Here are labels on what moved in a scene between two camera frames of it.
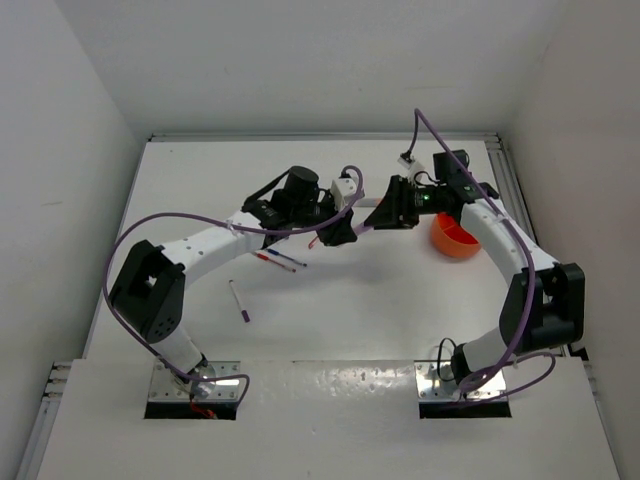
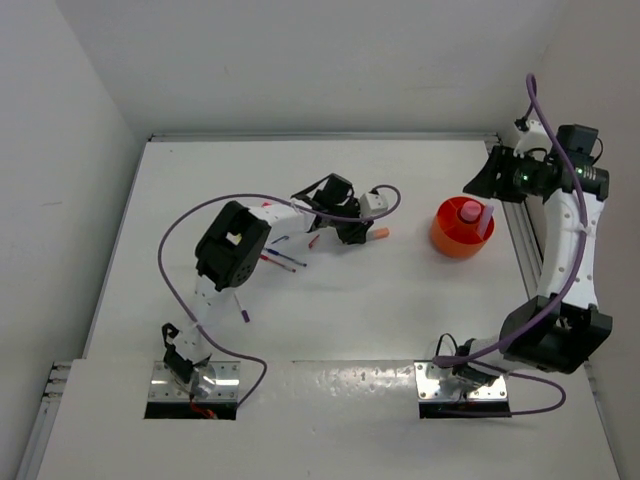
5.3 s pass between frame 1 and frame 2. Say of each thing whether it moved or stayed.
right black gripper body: moved
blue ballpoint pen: stayed
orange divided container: stayed
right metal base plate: stayed
